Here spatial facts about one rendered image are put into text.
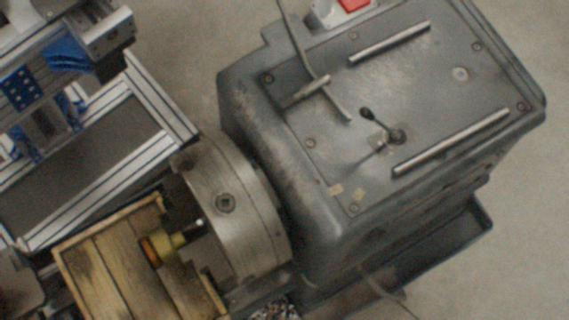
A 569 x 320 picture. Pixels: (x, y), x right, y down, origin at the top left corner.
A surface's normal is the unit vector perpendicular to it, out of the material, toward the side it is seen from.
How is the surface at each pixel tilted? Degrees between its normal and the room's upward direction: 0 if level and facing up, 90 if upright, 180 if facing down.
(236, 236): 34
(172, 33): 0
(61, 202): 0
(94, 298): 0
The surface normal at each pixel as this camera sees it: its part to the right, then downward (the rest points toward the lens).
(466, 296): 0.03, -0.35
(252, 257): 0.46, 0.51
